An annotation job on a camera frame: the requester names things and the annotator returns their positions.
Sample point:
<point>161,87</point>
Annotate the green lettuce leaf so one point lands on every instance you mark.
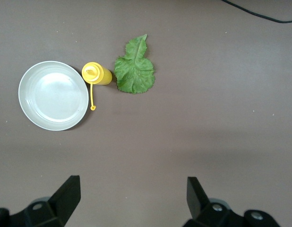
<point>134,73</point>

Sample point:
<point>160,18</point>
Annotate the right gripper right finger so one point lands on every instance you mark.
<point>198,203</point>

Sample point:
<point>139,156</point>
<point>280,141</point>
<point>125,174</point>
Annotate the beige round plate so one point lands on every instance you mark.
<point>54,97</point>

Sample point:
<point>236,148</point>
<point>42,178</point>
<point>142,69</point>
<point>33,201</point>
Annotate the yellow squeeze bottle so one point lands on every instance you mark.
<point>98,75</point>

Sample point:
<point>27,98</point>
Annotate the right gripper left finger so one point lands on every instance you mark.
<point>65,201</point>

